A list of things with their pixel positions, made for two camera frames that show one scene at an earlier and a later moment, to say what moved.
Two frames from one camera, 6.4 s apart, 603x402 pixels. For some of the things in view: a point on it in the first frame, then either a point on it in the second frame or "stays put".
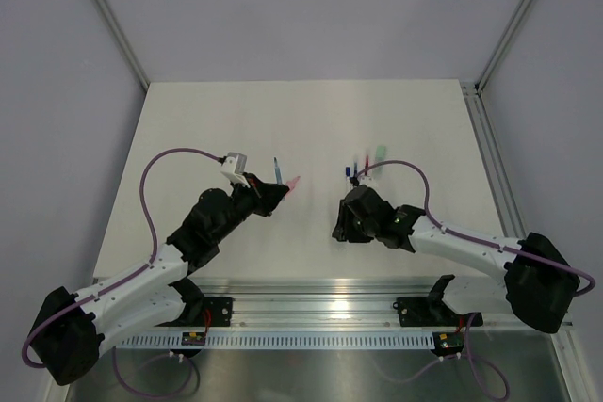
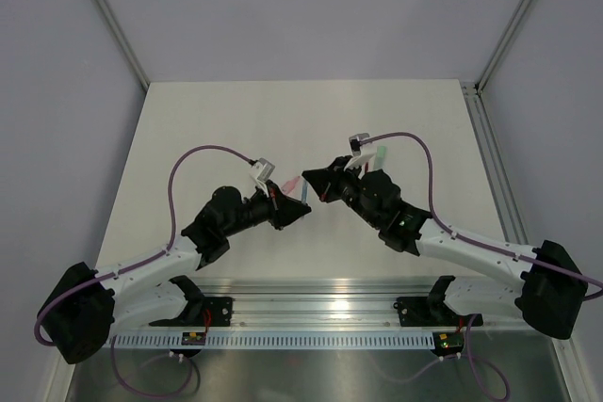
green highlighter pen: [380, 158] stays put
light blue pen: [278, 173] → [304, 191]
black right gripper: [343, 228] → [326, 182]
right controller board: [448, 343] stays put
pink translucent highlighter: [291, 184] stays put
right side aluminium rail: [499, 178] stays put
